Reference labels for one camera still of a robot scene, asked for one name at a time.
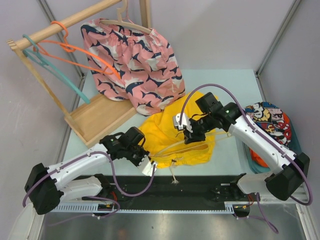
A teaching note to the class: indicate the colourful cartoon print shorts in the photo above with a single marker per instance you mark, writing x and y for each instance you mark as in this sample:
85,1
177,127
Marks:
272,122

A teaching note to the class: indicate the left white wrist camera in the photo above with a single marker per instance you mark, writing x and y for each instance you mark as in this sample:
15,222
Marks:
147,167

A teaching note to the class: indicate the beige hanger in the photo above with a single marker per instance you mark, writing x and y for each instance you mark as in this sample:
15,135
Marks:
124,20

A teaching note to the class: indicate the pink shark print shorts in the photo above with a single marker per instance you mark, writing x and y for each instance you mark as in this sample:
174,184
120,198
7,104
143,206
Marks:
128,64

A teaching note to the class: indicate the yellow shorts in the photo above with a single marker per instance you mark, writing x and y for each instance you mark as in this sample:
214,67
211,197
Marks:
159,132

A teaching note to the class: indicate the white slotted cable duct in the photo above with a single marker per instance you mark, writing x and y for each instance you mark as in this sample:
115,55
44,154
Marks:
192,206

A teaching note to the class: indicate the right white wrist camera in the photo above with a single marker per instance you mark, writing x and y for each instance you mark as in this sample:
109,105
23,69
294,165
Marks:
182,122

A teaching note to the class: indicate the teal hanger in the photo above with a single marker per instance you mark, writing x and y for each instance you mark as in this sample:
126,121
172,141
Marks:
40,60

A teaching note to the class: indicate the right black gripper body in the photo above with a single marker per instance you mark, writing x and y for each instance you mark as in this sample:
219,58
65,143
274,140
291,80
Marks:
200,126

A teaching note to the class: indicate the yellow hanger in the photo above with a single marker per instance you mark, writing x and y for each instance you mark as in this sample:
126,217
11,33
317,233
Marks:
216,133

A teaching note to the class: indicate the aluminium frame rail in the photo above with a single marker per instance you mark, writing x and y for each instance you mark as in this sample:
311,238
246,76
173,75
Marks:
300,194

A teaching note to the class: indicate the wooden clothes rack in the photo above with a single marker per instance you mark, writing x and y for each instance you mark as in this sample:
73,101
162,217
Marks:
96,117

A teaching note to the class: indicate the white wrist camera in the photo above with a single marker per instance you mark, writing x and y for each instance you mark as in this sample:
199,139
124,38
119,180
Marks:
182,122
147,167

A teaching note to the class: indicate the teal laundry basket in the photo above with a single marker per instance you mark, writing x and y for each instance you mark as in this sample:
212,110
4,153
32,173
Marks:
296,140

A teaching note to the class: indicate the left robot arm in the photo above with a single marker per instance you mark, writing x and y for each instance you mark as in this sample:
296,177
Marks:
48,186

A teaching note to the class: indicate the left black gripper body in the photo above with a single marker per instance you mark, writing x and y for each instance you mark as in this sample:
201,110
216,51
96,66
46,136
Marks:
135,154

